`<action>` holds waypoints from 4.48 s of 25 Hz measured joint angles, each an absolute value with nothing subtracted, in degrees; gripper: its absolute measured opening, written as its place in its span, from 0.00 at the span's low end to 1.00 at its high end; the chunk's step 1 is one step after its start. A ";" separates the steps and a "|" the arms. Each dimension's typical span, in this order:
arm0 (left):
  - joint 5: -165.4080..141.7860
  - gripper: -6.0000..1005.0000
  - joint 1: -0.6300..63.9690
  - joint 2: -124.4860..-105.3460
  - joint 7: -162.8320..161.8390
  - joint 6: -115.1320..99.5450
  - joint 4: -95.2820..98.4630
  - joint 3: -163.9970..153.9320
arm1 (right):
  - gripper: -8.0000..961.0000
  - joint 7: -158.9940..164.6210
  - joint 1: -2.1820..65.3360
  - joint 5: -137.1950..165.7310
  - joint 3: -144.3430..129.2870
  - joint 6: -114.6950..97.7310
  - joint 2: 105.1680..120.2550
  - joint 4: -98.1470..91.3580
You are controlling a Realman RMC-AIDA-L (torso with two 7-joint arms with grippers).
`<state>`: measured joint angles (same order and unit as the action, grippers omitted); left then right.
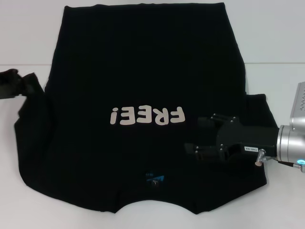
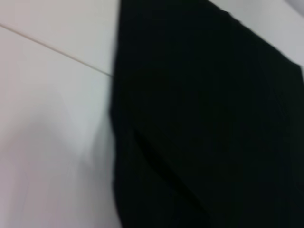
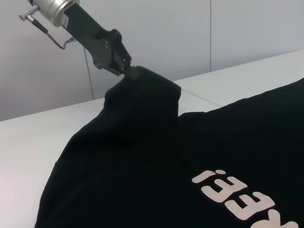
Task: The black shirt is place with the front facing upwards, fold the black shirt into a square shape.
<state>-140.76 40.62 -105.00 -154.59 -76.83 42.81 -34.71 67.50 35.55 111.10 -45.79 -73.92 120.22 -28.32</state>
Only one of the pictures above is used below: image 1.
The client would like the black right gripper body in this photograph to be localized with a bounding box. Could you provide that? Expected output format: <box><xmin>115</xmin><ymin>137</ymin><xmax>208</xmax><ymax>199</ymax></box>
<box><xmin>215</xmin><ymin>116</ymin><xmax>280</xmax><ymax>162</ymax></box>

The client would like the black shirt with FREE print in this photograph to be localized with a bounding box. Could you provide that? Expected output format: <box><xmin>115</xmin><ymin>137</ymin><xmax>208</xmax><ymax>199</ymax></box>
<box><xmin>13</xmin><ymin>2</ymin><xmax>277</xmax><ymax>208</ymax></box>

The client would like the dark right arm cable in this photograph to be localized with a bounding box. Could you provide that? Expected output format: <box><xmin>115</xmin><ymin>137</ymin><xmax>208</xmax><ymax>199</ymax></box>
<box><xmin>265</xmin><ymin>155</ymin><xmax>305</xmax><ymax>169</ymax></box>

